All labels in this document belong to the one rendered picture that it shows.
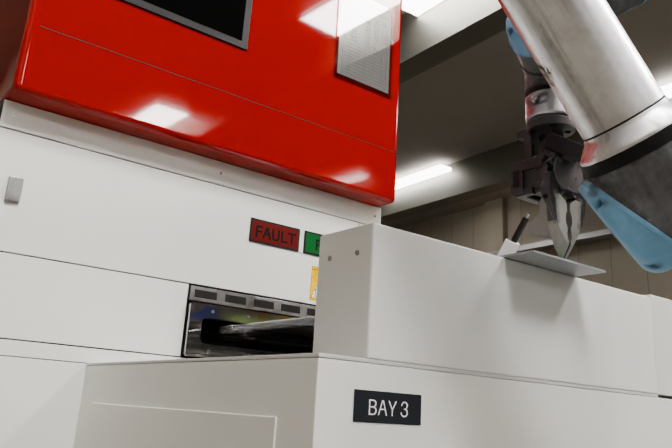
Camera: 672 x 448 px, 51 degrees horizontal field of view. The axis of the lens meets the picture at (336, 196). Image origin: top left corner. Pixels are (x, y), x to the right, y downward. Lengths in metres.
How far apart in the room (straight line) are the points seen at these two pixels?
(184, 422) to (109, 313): 0.41
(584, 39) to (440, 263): 0.28
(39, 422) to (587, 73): 0.93
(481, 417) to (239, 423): 0.26
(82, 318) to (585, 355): 0.77
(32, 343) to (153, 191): 0.33
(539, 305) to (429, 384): 0.22
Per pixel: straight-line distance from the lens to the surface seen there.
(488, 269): 0.86
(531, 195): 1.10
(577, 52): 0.72
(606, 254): 8.07
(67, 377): 1.23
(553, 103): 1.12
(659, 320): 1.18
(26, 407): 1.21
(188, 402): 0.89
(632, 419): 1.09
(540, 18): 0.72
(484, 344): 0.84
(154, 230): 1.30
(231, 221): 1.37
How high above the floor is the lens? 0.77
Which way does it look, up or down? 17 degrees up
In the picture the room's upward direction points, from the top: 4 degrees clockwise
